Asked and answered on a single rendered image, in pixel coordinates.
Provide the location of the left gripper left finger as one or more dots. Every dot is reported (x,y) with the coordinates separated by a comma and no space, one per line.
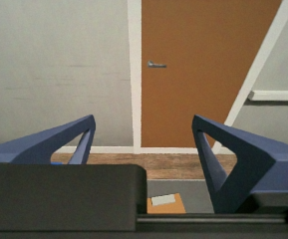
(37,148)

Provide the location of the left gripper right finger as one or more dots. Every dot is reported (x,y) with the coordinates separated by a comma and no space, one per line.
(262,164)

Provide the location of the tan flat board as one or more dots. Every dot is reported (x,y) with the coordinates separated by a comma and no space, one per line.
(165,204)

